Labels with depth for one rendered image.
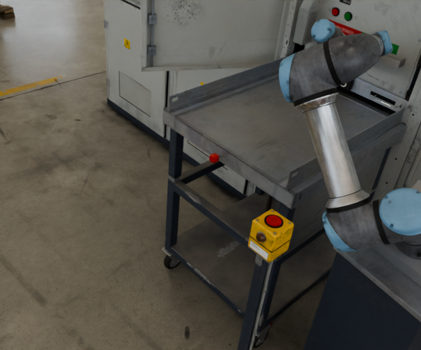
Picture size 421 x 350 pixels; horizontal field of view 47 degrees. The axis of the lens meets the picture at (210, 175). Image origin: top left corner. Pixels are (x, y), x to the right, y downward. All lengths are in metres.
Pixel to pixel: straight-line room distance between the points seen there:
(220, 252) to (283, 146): 0.70
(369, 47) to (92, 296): 1.54
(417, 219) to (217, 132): 0.75
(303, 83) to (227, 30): 0.93
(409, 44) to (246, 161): 0.77
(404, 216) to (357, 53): 0.41
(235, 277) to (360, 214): 0.93
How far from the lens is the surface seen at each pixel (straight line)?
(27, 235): 2.55
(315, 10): 2.06
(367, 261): 1.47
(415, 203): 1.26
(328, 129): 1.27
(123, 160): 2.99
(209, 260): 2.14
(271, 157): 1.60
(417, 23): 1.93
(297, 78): 1.26
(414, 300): 1.42
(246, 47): 2.19
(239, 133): 1.69
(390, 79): 2.02
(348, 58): 1.24
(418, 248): 1.39
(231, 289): 2.05
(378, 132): 1.85
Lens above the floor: 1.73
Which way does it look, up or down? 37 degrees down
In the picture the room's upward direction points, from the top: 6 degrees clockwise
